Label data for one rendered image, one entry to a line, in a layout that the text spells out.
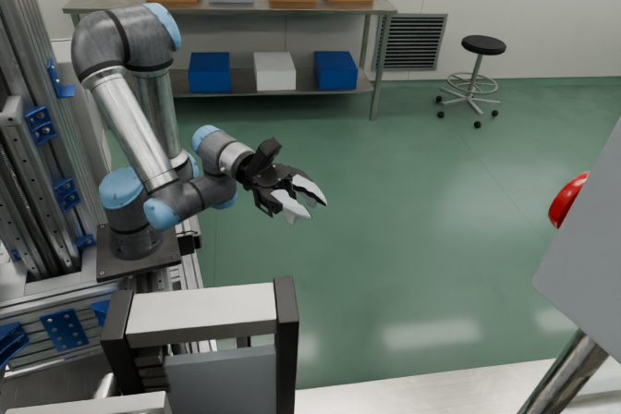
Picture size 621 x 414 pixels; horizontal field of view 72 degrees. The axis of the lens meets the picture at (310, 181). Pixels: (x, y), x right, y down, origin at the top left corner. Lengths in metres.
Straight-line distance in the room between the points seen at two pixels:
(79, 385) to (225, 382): 1.44
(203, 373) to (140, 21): 0.80
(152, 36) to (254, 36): 2.86
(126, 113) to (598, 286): 0.91
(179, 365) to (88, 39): 0.75
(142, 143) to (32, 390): 1.19
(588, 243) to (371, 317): 2.01
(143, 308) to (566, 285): 0.32
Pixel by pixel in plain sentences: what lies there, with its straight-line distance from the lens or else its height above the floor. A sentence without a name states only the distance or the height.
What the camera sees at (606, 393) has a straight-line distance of 0.95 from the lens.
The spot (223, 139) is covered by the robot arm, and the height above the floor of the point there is 1.25.
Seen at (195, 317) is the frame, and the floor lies 1.44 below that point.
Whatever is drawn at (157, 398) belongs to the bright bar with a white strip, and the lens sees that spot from 0.34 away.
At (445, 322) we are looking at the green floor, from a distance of 2.26.
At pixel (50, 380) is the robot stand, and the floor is 0.21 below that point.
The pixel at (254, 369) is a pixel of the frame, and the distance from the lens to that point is 0.45.
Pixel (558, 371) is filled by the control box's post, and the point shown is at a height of 1.55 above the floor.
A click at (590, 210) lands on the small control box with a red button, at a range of 0.18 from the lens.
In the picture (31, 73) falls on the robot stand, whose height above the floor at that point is 1.30.
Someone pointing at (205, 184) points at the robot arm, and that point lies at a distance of 1.00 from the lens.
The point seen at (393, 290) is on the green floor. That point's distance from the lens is 2.30.
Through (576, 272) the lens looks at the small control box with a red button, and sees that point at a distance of 0.19.
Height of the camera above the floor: 1.75
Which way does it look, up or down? 37 degrees down
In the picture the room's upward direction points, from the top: 3 degrees clockwise
